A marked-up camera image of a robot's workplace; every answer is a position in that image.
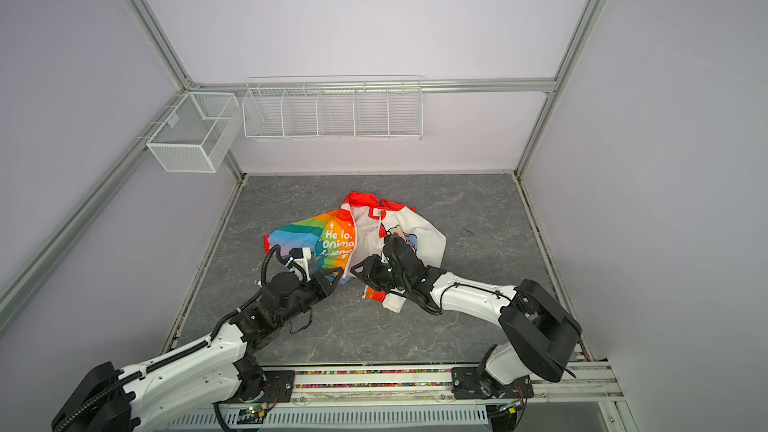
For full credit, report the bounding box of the aluminium front rail frame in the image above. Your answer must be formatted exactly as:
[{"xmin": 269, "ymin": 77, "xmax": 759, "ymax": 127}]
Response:
[{"xmin": 107, "ymin": 361, "xmax": 637, "ymax": 432}]

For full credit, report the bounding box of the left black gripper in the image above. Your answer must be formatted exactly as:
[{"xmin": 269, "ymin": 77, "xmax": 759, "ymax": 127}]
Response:
[{"xmin": 277, "ymin": 267, "xmax": 344, "ymax": 328}]

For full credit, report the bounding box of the colourful red white kids jacket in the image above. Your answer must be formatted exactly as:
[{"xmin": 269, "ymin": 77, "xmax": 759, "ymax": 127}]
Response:
[{"xmin": 265, "ymin": 192, "xmax": 446, "ymax": 311}]

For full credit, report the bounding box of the long white wire basket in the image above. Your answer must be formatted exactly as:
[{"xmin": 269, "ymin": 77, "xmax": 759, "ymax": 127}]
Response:
[{"xmin": 242, "ymin": 75, "xmax": 424, "ymax": 141}]

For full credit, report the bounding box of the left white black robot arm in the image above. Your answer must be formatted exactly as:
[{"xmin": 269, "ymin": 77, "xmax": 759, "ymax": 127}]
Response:
[{"xmin": 51, "ymin": 268, "xmax": 343, "ymax": 431}]

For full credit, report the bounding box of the black corrugated left cable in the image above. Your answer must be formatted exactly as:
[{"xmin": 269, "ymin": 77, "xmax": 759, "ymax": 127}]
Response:
[{"xmin": 259, "ymin": 244, "xmax": 301, "ymax": 289}]

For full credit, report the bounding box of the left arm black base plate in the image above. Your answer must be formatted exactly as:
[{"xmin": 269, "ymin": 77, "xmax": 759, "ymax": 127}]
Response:
[{"xmin": 229, "ymin": 369, "xmax": 296, "ymax": 405}]

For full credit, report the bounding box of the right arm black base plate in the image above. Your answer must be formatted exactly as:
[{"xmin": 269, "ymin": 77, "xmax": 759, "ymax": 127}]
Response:
[{"xmin": 451, "ymin": 366, "xmax": 534, "ymax": 400}]

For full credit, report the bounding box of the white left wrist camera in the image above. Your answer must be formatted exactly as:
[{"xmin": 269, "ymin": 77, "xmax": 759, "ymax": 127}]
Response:
[{"xmin": 284, "ymin": 247, "xmax": 317, "ymax": 283}]

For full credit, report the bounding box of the white mesh box basket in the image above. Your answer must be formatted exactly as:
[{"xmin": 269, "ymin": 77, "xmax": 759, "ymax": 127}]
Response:
[{"xmin": 147, "ymin": 92, "xmax": 242, "ymax": 173}]

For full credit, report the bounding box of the white vented cable duct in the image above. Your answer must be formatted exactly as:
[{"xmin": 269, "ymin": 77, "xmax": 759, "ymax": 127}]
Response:
[{"xmin": 163, "ymin": 404, "xmax": 491, "ymax": 431}]

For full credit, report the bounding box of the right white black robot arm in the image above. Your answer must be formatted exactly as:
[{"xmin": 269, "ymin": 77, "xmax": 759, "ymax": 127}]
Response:
[{"xmin": 351, "ymin": 235, "xmax": 582, "ymax": 398}]

